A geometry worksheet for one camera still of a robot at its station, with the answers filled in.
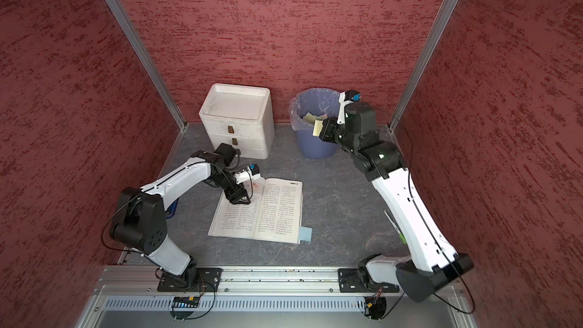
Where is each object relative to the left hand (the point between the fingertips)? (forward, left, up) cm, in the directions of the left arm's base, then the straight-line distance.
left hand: (242, 198), depth 85 cm
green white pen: (-11, -61, -7) cm, 62 cm away
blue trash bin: (+23, -27, +4) cm, 36 cm away
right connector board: (-33, -47, -8) cm, 58 cm away
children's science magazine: (-4, -12, -6) cm, 14 cm away
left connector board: (-32, +15, -10) cm, 37 cm away
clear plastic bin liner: (+41, -30, +14) cm, 53 cm away
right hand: (+9, -29, +30) cm, 43 cm away
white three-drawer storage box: (+28, +2, +17) cm, 32 cm away
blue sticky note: (-10, -25, -9) cm, 28 cm away
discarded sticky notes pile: (+38, -27, +7) cm, 47 cm away
